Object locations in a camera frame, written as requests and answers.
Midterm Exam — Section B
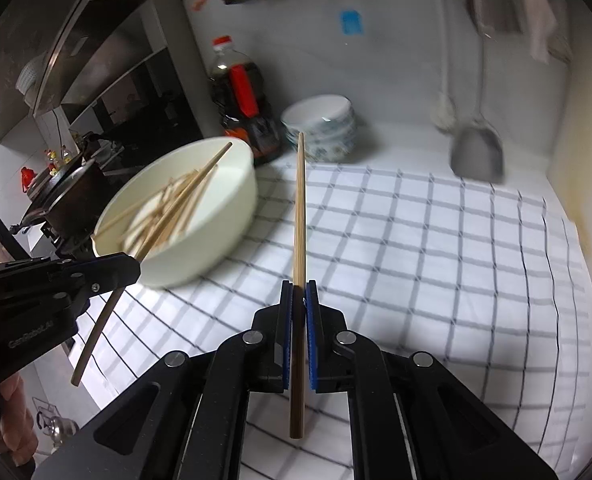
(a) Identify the steel range hood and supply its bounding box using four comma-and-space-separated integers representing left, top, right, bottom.
0, 0, 217, 141

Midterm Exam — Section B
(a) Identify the metal cooking spatula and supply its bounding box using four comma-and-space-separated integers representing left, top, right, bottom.
448, 35, 506, 183

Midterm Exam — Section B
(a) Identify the small red container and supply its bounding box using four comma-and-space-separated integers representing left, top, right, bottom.
20, 166, 39, 196

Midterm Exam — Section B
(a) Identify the pink hanging cloth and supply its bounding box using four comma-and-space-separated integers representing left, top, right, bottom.
483, 0, 559, 63

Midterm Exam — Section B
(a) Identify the white floral ceramic bowl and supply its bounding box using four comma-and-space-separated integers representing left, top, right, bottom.
281, 95, 353, 133
283, 120, 355, 147
288, 132, 355, 163

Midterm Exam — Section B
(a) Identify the cluster of small bottles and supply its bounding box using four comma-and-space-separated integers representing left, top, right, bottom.
46, 146, 74, 177

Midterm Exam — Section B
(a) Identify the person's left hand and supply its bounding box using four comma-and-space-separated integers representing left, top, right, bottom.
0, 374, 39, 462

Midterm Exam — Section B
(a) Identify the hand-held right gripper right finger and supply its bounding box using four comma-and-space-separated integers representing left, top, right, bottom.
303, 280, 559, 480

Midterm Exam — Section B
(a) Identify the dark cooking pot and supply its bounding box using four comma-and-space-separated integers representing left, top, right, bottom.
10, 157, 111, 238

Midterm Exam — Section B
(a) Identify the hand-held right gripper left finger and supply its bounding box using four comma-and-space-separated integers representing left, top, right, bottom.
30, 280, 295, 480

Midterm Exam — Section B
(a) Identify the white black checked cloth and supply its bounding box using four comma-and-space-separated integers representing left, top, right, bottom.
78, 162, 592, 480

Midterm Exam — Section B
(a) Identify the bunch of wooden chopsticks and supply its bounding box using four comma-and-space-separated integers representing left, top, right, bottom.
92, 141, 234, 261

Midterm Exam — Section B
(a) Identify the round white plastic basin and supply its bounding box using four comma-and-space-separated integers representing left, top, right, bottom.
90, 136, 257, 289

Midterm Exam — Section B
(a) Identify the white dish brush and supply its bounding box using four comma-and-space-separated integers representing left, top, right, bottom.
430, 0, 457, 128

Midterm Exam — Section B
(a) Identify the dark soy sauce bottle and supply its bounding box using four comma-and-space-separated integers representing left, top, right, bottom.
208, 35, 281, 168

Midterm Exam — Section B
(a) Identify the long wooden chopstick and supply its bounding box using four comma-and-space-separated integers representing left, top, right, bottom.
289, 132, 308, 440
70, 240, 157, 387

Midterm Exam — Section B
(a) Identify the black gas stove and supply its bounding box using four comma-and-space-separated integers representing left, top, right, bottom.
8, 132, 126, 261

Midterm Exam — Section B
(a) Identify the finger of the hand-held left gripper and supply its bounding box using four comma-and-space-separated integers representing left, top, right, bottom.
26, 253, 141, 312

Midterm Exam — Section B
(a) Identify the steel kettle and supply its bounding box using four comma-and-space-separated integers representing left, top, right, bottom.
34, 396, 80, 450

